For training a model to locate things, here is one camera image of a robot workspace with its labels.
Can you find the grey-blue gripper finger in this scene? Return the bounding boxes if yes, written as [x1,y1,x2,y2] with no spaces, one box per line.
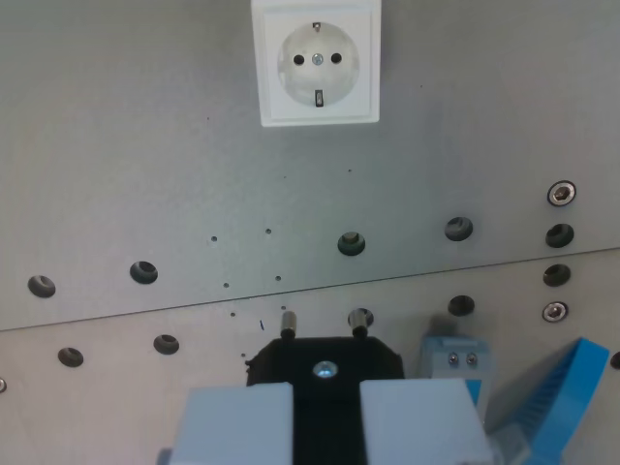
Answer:
[358,378,496,465]
[157,384,295,465]

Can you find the black plug with two pins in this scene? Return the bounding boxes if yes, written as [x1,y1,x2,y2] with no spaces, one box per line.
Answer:
[243,311,406,465]

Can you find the silver hex socket screw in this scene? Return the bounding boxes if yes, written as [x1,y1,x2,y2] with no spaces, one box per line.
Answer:
[546,180,578,208]
[541,300,570,324]

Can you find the light blue terminal module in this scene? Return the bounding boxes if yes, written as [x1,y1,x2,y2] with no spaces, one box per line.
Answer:
[418,316,493,423]

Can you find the blue ribbed plastic part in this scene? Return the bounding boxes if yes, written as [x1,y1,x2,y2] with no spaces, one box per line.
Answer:
[482,336,611,465]

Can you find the white wall socket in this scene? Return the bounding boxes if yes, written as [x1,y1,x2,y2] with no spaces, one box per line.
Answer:
[250,0,384,129]

